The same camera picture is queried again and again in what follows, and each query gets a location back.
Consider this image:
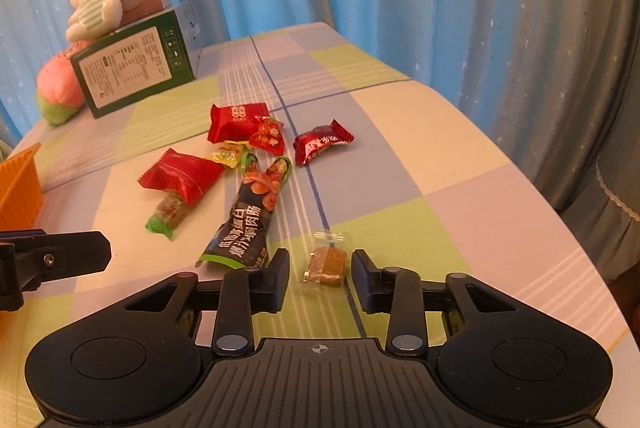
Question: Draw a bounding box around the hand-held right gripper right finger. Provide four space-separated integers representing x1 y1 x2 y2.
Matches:
351 249 521 357

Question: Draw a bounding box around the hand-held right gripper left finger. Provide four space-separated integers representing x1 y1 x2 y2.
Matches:
122 249 291 357

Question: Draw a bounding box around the clear brown candy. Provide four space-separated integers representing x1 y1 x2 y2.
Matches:
301 230 349 287

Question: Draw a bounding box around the orange plastic tray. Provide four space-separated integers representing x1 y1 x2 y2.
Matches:
0 143 45 231

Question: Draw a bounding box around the dark sausage snack packet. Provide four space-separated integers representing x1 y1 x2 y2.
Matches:
195 153 294 271

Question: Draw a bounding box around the green brown candy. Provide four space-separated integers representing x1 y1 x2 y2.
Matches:
145 192 194 240

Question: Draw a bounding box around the large red snack packet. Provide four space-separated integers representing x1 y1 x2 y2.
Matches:
138 148 226 209

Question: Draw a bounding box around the yellow candy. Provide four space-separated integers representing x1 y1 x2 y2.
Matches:
210 141 252 169

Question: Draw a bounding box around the dark red candy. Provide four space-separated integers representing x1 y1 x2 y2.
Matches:
292 120 355 167

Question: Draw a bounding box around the small red patterned candy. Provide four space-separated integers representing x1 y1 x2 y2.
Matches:
248 131 282 155
256 117 286 137

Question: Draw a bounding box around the checked pastel tablecloth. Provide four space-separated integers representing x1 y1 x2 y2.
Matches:
0 22 634 428

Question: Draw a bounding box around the pink peach plush toy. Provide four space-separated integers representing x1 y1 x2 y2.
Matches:
34 40 96 127

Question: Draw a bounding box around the red square snack packet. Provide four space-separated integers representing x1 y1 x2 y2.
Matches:
209 103 271 144

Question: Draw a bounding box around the green cardboard box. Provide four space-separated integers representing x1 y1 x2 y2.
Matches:
69 4 196 119

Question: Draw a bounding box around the grey lace-trimmed cloth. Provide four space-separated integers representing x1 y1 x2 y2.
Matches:
594 143 640 289

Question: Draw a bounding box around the grey star curtain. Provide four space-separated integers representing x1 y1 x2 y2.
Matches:
435 0 640 219

